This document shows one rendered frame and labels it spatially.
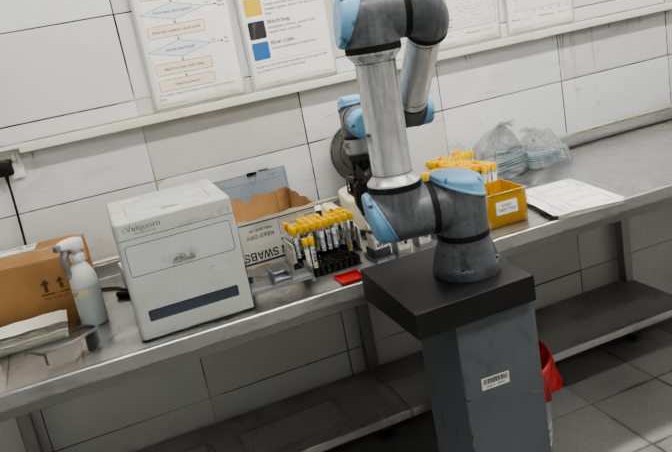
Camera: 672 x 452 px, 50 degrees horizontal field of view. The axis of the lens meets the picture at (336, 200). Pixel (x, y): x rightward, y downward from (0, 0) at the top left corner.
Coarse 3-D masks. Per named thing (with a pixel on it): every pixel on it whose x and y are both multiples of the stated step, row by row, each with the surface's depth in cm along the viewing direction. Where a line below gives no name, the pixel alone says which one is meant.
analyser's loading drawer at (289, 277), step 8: (304, 264) 190; (272, 272) 183; (280, 272) 188; (288, 272) 186; (296, 272) 189; (304, 272) 188; (312, 272) 185; (264, 280) 187; (272, 280) 184; (280, 280) 183; (288, 280) 184; (296, 280) 184; (304, 280) 185; (312, 280) 186; (256, 288) 183; (264, 288) 182; (272, 288) 182
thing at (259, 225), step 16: (272, 192) 237; (288, 192) 237; (240, 208) 234; (256, 208) 236; (272, 208) 237; (288, 208) 239; (304, 208) 212; (240, 224) 206; (256, 224) 207; (272, 224) 209; (240, 240) 207; (256, 240) 208; (272, 240) 210; (256, 256) 209; (272, 256) 211
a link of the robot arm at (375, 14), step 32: (352, 0) 140; (384, 0) 140; (352, 32) 141; (384, 32) 142; (384, 64) 145; (384, 96) 146; (384, 128) 148; (384, 160) 149; (384, 192) 150; (416, 192) 151; (384, 224) 150; (416, 224) 152
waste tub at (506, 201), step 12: (504, 180) 216; (492, 192) 218; (504, 192) 204; (516, 192) 205; (492, 204) 204; (504, 204) 205; (516, 204) 206; (492, 216) 204; (504, 216) 206; (516, 216) 207; (492, 228) 205
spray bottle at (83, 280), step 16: (64, 240) 183; (80, 240) 187; (64, 256) 182; (80, 256) 186; (80, 272) 185; (80, 288) 185; (96, 288) 188; (80, 304) 187; (96, 304) 188; (80, 320) 190; (96, 320) 188
